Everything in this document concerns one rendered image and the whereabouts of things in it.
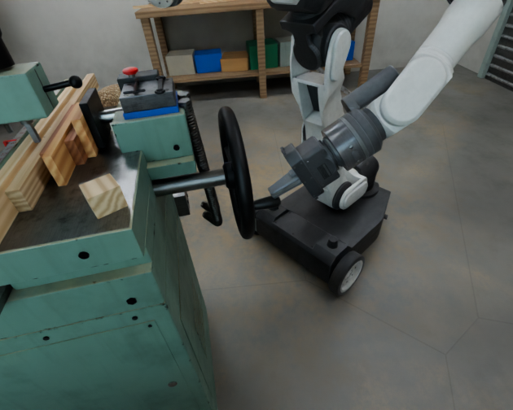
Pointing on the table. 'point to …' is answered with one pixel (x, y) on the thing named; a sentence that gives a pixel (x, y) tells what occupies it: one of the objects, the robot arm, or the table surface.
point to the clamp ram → (97, 116)
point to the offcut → (103, 195)
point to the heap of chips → (110, 95)
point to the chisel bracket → (16, 95)
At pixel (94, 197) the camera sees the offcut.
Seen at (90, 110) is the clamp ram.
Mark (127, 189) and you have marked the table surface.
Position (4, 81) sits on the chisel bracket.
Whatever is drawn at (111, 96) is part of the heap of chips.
